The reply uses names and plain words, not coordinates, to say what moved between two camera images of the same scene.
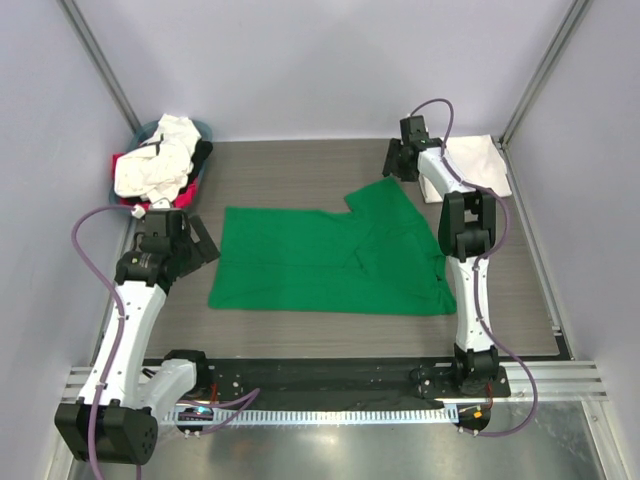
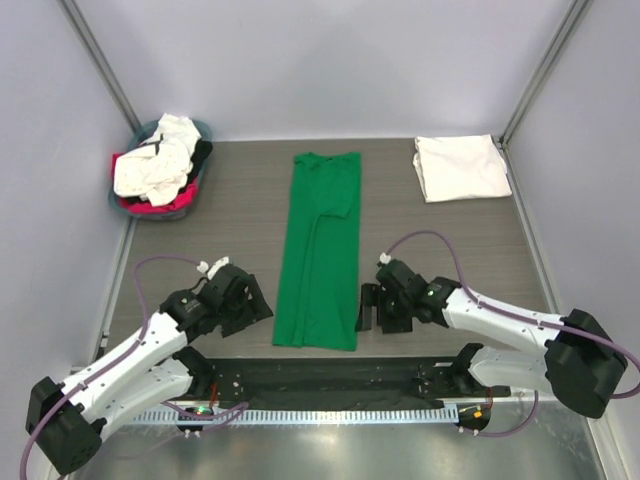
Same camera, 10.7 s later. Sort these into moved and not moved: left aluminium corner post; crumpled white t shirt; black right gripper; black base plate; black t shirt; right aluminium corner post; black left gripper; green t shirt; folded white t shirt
Moved: green t shirt; black left gripper; black right gripper
Not moved: crumpled white t shirt; black t shirt; right aluminium corner post; black base plate; folded white t shirt; left aluminium corner post
